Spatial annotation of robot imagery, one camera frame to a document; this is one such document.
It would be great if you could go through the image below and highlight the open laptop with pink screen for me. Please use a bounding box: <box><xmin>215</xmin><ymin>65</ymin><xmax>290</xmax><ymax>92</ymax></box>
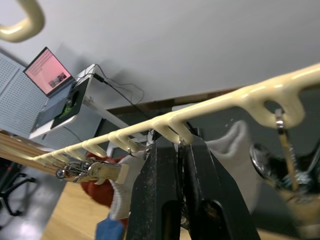
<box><xmin>23</xmin><ymin>46</ymin><xmax>75</xmax><ymax>99</ymax></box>

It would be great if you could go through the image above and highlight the grey perforated panel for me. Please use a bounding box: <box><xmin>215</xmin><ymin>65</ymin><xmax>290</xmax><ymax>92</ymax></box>
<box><xmin>0</xmin><ymin>48</ymin><xmax>51</xmax><ymax>136</ymax></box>

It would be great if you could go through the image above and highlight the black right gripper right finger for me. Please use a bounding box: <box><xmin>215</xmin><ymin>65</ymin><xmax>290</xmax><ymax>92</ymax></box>
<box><xmin>183</xmin><ymin>136</ymin><xmax>261</xmax><ymax>240</ymax></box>

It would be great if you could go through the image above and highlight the cream plastic clip hanger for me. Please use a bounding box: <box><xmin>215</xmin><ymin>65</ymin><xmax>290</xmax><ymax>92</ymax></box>
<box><xmin>0</xmin><ymin>0</ymin><xmax>320</xmax><ymax>168</ymax></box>

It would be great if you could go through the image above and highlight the cream clothes clip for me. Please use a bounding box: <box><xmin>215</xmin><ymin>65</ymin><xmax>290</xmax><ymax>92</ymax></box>
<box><xmin>56</xmin><ymin>159</ymin><xmax>130</xmax><ymax>185</ymax></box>
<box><xmin>274</xmin><ymin>108</ymin><xmax>301</xmax><ymax>194</ymax></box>

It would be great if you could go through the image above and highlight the white desk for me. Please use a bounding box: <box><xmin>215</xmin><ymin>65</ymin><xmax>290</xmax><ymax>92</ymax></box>
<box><xmin>28</xmin><ymin>63</ymin><xmax>151</xmax><ymax>141</ymax></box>

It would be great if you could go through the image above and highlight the black tray with green item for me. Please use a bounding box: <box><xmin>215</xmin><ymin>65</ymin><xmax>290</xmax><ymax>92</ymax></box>
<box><xmin>49</xmin><ymin>78</ymin><xmax>90</xmax><ymax>130</ymax></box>

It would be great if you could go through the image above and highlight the light wooden slat frame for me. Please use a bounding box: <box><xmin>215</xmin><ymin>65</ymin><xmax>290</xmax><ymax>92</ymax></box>
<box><xmin>0</xmin><ymin>131</ymin><xmax>59</xmax><ymax>174</ymax></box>

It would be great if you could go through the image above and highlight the black power cable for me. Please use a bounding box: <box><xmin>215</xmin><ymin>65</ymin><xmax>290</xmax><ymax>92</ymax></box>
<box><xmin>73</xmin><ymin>63</ymin><xmax>157</xmax><ymax>118</ymax></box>

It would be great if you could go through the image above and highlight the black office chair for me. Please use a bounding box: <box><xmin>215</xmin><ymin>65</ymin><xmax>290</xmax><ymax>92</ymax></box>
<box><xmin>0</xmin><ymin>156</ymin><xmax>37</xmax><ymax>217</ymax></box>

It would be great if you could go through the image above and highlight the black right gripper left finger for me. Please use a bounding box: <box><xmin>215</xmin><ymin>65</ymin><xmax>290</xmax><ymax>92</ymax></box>
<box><xmin>126</xmin><ymin>139</ymin><xmax>185</xmax><ymax>240</ymax></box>

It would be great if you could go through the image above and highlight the red white blue sock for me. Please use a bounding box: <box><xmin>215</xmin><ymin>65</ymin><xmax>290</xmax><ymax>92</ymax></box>
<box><xmin>79</xmin><ymin>152</ymin><xmax>149</xmax><ymax>240</ymax></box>

